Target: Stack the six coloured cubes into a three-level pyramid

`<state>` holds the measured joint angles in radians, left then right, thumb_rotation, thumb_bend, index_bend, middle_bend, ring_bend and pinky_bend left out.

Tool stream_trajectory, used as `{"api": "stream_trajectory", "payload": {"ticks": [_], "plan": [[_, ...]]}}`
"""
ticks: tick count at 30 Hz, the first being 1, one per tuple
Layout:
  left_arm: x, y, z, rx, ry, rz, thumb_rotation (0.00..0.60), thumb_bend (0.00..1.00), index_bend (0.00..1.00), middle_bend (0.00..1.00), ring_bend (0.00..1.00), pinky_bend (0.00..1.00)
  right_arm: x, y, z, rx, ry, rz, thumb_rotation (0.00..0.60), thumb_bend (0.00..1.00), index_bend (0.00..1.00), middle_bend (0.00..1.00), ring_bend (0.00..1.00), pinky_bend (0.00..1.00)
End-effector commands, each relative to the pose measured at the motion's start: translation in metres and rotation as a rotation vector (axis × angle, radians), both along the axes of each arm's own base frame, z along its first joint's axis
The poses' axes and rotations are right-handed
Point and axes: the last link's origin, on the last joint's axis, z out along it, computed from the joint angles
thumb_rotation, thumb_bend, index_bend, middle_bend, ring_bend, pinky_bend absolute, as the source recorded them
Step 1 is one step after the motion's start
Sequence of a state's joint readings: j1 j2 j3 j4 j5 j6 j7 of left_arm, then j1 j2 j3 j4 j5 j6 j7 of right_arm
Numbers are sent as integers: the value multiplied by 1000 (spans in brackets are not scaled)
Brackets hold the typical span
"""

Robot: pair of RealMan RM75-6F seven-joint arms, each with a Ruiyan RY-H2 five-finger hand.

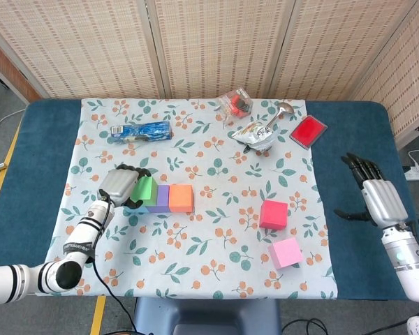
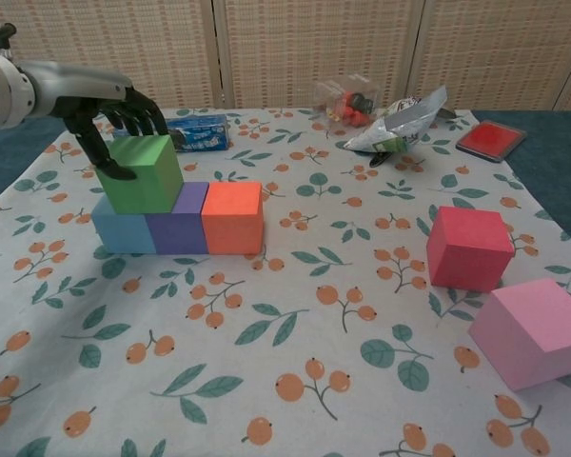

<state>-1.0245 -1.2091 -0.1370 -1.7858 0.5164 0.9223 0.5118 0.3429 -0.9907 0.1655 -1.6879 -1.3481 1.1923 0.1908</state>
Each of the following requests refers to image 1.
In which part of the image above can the pink foam cube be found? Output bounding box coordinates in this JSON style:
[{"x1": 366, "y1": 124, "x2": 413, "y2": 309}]
[{"x1": 267, "y1": 237, "x2": 304, "y2": 270}]

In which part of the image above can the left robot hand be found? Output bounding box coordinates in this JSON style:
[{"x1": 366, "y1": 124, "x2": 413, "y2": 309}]
[{"x1": 97, "y1": 163, "x2": 153, "y2": 210}]

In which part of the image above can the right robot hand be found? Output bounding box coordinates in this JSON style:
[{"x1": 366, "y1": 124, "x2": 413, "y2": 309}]
[{"x1": 334, "y1": 152, "x2": 409, "y2": 230}]

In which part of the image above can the woven bamboo folding screen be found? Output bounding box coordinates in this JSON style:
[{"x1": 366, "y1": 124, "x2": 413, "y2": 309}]
[{"x1": 0, "y1": 0, "x2": 419, "y2": 140}]

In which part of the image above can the floral fruit print tablecloth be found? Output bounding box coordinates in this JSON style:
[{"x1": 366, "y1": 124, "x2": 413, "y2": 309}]
[{"x1": 34, "y1": 97, "x2": 339, "y2": 300}]

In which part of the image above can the metal spoon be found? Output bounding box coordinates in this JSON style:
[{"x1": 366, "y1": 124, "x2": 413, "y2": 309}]
[{"x1": 265, "y1": 102, "x2": 294, "y2": 129}]

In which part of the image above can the blue felt table cover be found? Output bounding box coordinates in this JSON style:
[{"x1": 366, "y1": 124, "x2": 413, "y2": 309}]
[{"x1": 0, "y1": 99, "x2": 419, "y2": 302}]

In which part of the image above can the light blue foam cube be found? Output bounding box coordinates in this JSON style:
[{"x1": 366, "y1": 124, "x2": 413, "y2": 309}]
[{"x1": 123, "y1": 200, "x2": 150, "y2": 214}]

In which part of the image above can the red foam cube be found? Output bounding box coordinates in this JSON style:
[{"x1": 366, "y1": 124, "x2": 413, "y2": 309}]
[{"x1": 258, "y1": 200, "x2": 289, "y2": 230}]

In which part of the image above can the silver snack bag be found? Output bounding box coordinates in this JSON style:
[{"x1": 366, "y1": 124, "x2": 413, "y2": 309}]
[{"x1": 230, "y1": 121, "x2": 277, "y2": 152}]

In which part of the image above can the red ink pad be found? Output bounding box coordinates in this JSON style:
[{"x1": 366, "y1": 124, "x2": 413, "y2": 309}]
[{"x1": 288, "y1": 114, "x2": 328, "y2": 151}]

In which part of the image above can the blue cookie box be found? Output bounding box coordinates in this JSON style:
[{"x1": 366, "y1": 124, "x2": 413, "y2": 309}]
[{"x1": 110, "y1": 120, "x2": 172, "y2": 144}]

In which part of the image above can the white floor cable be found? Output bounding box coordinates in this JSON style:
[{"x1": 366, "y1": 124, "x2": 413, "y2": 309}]
[{"x1": 0, "y1": 107, "x2": 27, "y2": 140}]

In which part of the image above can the green foam cube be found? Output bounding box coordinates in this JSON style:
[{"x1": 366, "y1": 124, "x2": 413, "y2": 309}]
[{"x1": 130, "y1": 176, "x2": 159, "y2": 203}]

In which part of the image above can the clear plastic toy box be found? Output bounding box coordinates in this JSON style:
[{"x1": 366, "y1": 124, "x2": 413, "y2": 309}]
[{"x1": 217, "y1": 87, "x2": 254, "y2": 119}]

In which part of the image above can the black floor cable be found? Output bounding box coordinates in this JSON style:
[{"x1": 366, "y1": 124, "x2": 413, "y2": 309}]
[{"x1": 282, "y1": 317, "x2": 409, "y2": 335}]

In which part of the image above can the purple foam cube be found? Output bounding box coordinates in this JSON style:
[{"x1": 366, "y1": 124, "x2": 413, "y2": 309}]
[{"x1": 147, "y1": 184, "x2": 171, "y2": 214}]

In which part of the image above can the orange foam cube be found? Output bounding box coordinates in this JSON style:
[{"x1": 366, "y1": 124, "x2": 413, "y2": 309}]
[{"x1": 168, "y1": 184, "x2": 195, "y2": 214}]

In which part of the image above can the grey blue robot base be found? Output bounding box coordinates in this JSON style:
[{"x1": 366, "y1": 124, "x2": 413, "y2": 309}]
[{"x1": 131, "y1": 298, "x2": 283, "y2": 335}]

